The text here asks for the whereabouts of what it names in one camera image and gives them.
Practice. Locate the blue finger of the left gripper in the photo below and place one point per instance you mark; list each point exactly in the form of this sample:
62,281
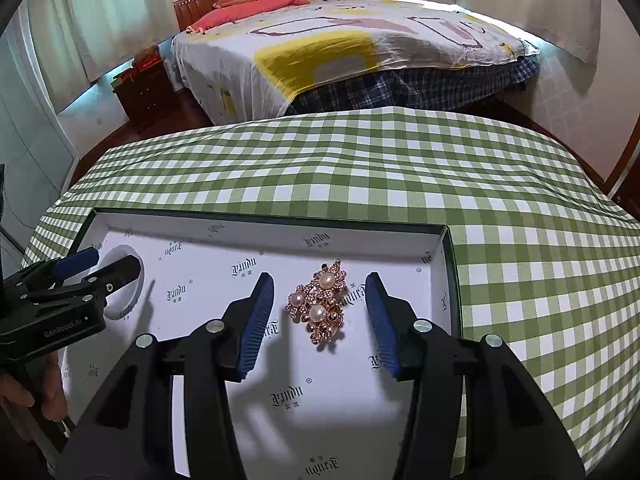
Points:
76,263
111,278

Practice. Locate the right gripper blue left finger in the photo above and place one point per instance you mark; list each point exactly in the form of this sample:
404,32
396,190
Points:
260,303

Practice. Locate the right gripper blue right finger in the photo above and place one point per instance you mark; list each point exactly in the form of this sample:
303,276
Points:
382,325

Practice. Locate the pale jade bangle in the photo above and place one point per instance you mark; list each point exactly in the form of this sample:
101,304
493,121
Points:
119,304

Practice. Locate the rose gold pearl brooch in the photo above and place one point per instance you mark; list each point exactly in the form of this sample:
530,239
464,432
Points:
318,304

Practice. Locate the person's left hand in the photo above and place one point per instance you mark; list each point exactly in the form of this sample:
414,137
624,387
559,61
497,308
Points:
46,389

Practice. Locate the dark green tray box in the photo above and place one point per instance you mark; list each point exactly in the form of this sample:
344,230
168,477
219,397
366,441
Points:
305,411

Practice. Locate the frosted glass wardrobe doors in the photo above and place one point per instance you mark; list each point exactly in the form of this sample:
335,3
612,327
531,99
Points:
34,153

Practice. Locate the green white checkered tablecloth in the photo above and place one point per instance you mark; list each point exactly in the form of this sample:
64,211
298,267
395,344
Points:
544,257

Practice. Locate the dark wooden nightstand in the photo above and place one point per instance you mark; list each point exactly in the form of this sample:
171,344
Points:
145,96

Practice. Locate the red boxes on nightstand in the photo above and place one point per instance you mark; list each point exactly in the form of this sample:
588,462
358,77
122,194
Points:
142,61

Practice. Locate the bed with patterned sheet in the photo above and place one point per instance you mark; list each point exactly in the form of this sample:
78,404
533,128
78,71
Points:
349,54

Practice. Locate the left white curtains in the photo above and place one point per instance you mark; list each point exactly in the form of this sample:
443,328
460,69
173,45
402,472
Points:
78,41

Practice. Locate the pink pillow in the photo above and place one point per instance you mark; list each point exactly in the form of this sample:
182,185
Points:
237,12

